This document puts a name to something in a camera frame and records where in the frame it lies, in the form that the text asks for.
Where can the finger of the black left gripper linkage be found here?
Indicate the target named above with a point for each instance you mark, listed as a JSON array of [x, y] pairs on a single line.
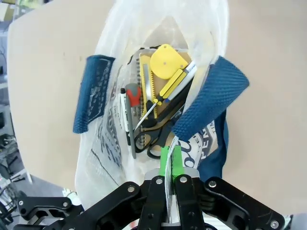
[[43, 203]]

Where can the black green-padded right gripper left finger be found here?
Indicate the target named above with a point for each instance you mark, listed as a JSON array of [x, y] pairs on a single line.
[[153, 203]]

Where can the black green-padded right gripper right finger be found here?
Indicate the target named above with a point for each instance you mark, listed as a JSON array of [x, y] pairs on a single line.
[[189, 203]]

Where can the black scissors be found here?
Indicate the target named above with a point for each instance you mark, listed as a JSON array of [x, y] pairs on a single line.
[[158, 134]]

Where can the white marker black cap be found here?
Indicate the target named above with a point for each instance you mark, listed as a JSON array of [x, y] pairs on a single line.
[[124, 112]]

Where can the yellow utility knife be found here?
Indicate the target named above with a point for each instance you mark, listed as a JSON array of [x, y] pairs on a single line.
[[144, 83]]

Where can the yellow tape measure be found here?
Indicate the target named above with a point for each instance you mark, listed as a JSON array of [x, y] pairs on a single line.
[[165, 62]]

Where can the clear plastic packaging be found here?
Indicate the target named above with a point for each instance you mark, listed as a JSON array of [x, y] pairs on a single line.
[[168, 31]]

